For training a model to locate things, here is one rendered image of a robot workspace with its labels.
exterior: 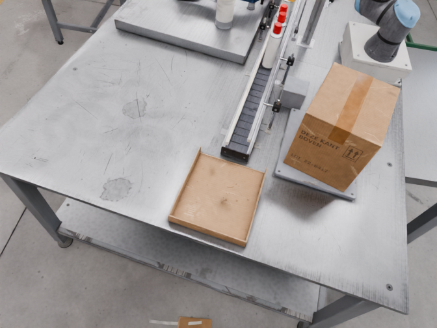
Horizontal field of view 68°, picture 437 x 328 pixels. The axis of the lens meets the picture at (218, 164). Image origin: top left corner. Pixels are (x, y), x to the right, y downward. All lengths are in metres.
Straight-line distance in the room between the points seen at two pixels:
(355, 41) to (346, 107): 0.71
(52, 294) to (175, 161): 1.07
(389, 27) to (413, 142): 0.50
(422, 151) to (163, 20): 1.33
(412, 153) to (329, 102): 0.56
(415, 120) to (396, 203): 0.49
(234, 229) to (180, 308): 0.86
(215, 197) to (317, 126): 0.41
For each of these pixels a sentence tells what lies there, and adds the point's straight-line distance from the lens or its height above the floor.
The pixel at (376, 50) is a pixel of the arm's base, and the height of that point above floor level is 0.98.
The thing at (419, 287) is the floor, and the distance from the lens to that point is 2.30.
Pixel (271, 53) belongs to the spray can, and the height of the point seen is 0.96.
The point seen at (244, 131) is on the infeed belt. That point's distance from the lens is 1.25.
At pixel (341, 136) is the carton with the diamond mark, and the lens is 1.05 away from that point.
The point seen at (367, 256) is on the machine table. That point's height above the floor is 0.83.
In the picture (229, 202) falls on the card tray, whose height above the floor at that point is 0.83.
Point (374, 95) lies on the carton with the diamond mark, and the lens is 1.20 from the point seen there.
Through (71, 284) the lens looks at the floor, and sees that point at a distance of 1.95.
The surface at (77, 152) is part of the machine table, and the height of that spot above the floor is 0.83.
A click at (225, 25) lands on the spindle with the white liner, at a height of 0.90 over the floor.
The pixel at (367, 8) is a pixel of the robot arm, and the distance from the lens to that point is 1.68.
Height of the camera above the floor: 1.81
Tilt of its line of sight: 55 degrees down
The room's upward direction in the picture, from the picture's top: 10 degrees clockwise
